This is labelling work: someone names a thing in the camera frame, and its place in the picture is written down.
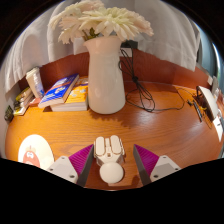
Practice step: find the stack of dark yellow books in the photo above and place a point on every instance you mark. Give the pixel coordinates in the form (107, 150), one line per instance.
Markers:
(23, 101)

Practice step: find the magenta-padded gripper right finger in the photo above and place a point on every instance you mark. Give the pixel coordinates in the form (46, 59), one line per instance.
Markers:
(164, 166)

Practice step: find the white tilted laptop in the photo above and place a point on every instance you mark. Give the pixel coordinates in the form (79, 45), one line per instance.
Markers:
(208, 101)

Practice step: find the white computer mouse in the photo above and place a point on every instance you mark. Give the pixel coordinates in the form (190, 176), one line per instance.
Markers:
(109, 156)

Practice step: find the white ceramic vase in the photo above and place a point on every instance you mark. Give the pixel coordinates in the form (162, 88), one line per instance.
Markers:
(105, 76)

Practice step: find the white curtain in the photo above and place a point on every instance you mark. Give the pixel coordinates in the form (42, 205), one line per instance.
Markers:
(173, 36)

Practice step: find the white pink cartoon mouse pad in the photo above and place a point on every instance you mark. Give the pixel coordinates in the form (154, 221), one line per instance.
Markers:
(36, 150)

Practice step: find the dark green mug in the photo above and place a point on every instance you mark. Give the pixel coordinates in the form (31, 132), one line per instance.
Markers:
(9, 113)

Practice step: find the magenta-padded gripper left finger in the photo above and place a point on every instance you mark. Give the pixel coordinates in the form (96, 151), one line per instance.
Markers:
(63, 167)

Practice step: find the white paper sheet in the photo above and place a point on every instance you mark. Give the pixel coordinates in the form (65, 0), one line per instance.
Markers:
(218, 128)

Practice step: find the red flat notebook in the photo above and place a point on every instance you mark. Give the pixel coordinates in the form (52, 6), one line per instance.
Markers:
(34, 101)

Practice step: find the white tumbler cup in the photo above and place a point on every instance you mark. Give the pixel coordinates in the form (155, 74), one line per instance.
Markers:
(33, 80)

